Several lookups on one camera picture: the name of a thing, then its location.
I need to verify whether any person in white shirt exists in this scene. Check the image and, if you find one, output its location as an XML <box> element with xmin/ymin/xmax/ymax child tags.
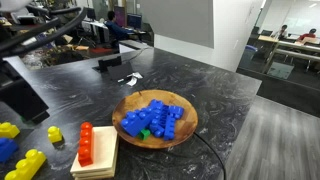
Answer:
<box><xmin>272</xmin><ymin>24</ymin><xmax>290</xmax><ymax>40</ymax></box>

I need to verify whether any person in red shirt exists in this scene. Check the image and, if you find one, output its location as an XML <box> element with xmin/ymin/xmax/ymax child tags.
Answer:
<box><xmin>297</xmin><ymin>28</ymin><xmax>318</xmax><ymax>43</ymax></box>

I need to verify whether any long office table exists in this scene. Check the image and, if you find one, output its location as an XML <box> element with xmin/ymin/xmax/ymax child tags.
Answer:
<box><xmin>257</xmin><ymin>34</ymin><xmax>320</xmax><ymax>74</ymax></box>

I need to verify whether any black table power box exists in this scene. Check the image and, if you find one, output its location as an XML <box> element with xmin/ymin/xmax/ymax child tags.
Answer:
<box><xmin>92</xmin><ymin>55</ymin><xmax>134</xmax><ymax>81</ymax></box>

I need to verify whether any white office desk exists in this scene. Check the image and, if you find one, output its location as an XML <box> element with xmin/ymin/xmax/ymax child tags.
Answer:
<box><xmin>81</xmin><ymin>19</ymin><xmax>110</xmax><ymax>33</ymax></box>

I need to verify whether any purple screen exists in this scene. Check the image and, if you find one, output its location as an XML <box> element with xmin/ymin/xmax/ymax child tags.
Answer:
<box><xmin>113</xmin><ymin>5</ymin><xmax>127</xmax><ymax>28</ymax></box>

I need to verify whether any yellow two-stud toy block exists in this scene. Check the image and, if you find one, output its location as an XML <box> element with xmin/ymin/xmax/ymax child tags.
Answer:
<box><xmin>0</xmin><ymin>121</ymin><xmax>21</xmax><ymax>140</ymax></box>

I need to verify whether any large blue toy block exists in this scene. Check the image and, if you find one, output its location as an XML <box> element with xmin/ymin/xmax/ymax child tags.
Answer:
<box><xmin>120</xmin><ymin>106</ymin><xmax>158</xmax><ymax>138</ymax></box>

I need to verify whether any white paper scrap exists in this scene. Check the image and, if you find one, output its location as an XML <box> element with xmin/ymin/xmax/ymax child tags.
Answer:
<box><xmin>117</xmin><ymin>71</ymin><xmax>144</xmax><ymax>87</ymax></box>

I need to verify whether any small yellow toy block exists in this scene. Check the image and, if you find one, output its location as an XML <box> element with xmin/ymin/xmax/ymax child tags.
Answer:
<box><xmin>47</xmin><ymin>125</ymin><xmax>64</xmax><ymax>144</ymax></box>

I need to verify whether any white box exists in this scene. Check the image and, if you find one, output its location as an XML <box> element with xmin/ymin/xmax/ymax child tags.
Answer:
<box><xmin>118</xmin><ymin>39</ymin><xmax>150</xmax><ymax>55</ymax></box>

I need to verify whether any computer monitor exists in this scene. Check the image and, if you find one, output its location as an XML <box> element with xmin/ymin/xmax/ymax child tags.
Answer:
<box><xmin>126</xmin><ymin>13</ymin><xmax>143</xmax><ymax>31</ymax></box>

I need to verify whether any small blue toy block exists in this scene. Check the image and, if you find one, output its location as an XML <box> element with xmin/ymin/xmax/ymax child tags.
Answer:
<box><xmin>167</xmin><ymin>105</ymin><xmax>185</xmax><ymax>120</ymax></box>

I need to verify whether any dark blue flat block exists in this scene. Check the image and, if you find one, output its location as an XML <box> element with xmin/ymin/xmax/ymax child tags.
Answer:
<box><xmin>148</xmin><ymin>104</ymin><xmax>171</xmax><ymax>138</ymax></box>

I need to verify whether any grey wall panel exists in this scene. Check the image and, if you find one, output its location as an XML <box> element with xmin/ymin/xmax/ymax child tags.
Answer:
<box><xmin>139</xmin><ymin>0</ymin><xmax>215</xmax><ymax>49</ymax></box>

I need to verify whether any blue bin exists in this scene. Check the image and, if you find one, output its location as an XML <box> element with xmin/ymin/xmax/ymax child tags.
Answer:
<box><xmin>243</xmin><ymin>44</ymin><xmax>259</xmax><ymax>63</ymax></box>

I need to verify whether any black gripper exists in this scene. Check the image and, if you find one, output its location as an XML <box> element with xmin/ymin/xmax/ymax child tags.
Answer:
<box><xmin>0</xmin><ymin>77</ymin><xmax>51</xmax><ymax>125</ymax></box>

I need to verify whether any small green cube block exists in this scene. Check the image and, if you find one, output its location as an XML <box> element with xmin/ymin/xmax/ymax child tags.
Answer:
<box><xmin>138</xmin><ymin>128</ymin><xmax>152</xmax><ymax>141</ymax></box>

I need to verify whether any long narrow blue block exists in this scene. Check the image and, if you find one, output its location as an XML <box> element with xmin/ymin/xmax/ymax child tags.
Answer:
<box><xmin>163</xmin><ymin>114</ymin><xmax>177</xmax><ymax>141</ymax></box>

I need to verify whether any round wooden bowl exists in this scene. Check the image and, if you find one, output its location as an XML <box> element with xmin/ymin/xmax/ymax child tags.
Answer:
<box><xmin>111</xmin><ymin>89</ymin><xmax>199</xmax><ymax>150</ymax></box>

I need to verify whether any black cable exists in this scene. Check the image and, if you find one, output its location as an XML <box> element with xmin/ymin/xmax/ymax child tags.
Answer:
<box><xmin>192</xmin><ymin>131</ymin><xmax>228</xmax><ymax>180</ymax></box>

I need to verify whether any red toy block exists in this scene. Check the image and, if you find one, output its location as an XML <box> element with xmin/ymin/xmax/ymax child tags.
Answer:
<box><xmin>77</xmin><ymin>121</ymin><xmax>95</xmax><ymax>168</ymax></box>

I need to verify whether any long yellow toy block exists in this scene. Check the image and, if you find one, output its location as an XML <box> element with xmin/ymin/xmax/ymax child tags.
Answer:
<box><xmin>3</xmin><ymin>148</ymin><xmax>47</xmax><ymax>180</ymax></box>

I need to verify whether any thick black robot hose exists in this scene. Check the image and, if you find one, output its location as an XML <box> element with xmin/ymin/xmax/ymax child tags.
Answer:
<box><xmin>0</xmin><ymin>17</ymin><xmax>62</xmax><ymax>48</ymax></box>
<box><xmin>0</xmin><ymin>7</ymin><xmax>88</xmax><ymax>58</ymax></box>

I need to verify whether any wooden crate with slats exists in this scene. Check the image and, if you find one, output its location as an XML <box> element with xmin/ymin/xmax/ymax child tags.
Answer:
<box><xmin>71</xmin><ymin>141</ymin><xmax>120</xmax><ymax>178</ymax></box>

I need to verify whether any person in blue shirt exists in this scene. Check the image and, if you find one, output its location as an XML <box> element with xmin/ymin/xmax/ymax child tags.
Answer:
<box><xmin>104</xmin><ymin>10</ymin><xmax>130</xmax><ymax>44</ymax></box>

